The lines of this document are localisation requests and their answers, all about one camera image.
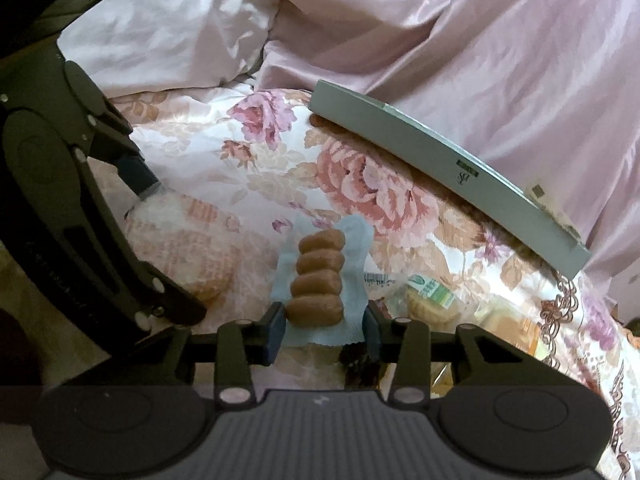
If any green label round cake packet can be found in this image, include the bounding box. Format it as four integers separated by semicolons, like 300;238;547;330
362;270;464;327

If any grey cardboard tray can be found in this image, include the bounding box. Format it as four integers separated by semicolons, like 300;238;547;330
307;80;594;281

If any pale pink quilt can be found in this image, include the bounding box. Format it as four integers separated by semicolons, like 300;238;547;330
56;0;281;100

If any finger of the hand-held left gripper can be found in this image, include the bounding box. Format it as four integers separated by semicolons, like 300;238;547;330
62;60;162;200
10;157;208;356

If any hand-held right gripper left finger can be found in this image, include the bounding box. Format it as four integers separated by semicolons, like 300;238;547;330
50;302;287;406

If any pink curtain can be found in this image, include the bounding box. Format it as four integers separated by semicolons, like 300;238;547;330
125;0;640;283

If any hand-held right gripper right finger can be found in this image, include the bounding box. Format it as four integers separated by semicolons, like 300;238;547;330
364;302;586;406

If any light blue brown roll packet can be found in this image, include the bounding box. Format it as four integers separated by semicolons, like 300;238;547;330
270;214;375;348

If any round cracker packet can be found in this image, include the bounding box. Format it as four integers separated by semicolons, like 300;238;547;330
122;189;242;307

